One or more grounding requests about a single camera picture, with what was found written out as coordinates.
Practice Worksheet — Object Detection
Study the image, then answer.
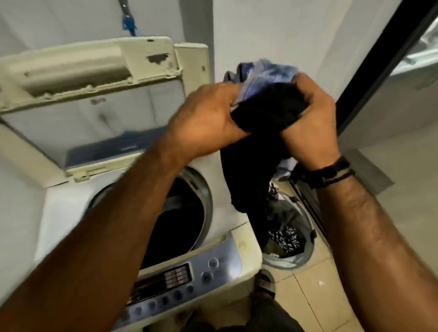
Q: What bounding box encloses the person's left hand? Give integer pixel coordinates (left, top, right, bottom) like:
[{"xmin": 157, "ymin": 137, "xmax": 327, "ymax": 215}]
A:
[{"xmin": 161, "ymin": 82, "xmax": 252, "ymax": 163}]

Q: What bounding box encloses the person's right hand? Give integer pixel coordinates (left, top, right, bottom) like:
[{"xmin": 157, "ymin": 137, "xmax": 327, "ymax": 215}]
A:
[{"xmin": 279, "ymin": 73, "xmax": 341, "ymax": 171}]

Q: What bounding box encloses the blue garment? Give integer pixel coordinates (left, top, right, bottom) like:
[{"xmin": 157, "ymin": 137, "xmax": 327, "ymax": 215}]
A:
[{"xmin": 224, "ymin": 58, "xmax": 299, "ymax": 107}]

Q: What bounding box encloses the washing machine glass lid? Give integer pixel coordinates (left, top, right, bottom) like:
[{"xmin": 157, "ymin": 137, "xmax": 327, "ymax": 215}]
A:
[{"xmin": 0, "ymin": 36, "xmax": 210, "ymax": 188}]

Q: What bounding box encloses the black white leaf-print garment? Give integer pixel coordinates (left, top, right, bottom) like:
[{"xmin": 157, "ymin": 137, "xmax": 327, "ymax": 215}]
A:
[{"xmin": 266, "ymin": 183, "xmax": 302, "ymax": 254}]

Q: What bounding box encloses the white and blue washing machine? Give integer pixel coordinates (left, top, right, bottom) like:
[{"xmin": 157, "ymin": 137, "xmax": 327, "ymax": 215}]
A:
[{"xmin": 0, "ymin": 36, "xmax": 263, "ymax": 332}]

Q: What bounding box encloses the person's left forearm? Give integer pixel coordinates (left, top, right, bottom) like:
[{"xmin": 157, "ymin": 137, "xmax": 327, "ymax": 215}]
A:
[{"xmin": 0, "ymin": 136, "xmax": 192, "ymax": 332}]

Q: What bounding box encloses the white round laundry hamper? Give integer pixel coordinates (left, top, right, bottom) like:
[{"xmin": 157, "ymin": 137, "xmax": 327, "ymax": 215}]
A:
[{"xmin": 261, "ymin": 181, "xmax": 317, "ymax": 271}]

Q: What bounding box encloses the person's right sandal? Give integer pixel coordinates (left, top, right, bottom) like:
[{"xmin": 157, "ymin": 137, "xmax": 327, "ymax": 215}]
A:
[{"xmin": 255, "ymin": 269, "xmax": 276, "ymax": 299}]

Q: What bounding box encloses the black wrist band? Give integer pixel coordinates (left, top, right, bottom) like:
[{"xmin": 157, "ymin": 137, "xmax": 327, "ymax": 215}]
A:
[{"xmin": 290, "ymin": 156, "xmax": 356, "ymax": 191}]

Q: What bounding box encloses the grey floor mat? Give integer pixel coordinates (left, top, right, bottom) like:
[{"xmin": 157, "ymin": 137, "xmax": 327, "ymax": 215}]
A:
[{"xmin": 342, "ymin": 147, "xmax": 395, "ymax": 196}]

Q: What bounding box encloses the blue water tap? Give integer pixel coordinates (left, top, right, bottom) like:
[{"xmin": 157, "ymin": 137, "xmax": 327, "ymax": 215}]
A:
[{"xmin": 118, "ymin": 0, "xmax": 137, "ymax": 36}]

